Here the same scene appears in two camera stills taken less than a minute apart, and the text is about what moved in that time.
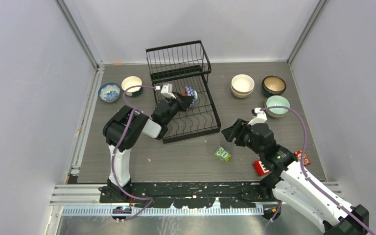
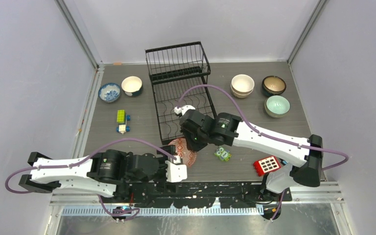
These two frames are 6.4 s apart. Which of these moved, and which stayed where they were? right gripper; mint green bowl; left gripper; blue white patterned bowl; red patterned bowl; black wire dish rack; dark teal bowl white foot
Moved: red patterned bowl; left gripper; right gripper
Stayed: black wire dish rack; mint green bowl; blue white patterned bowl; dark teal bowl white foot
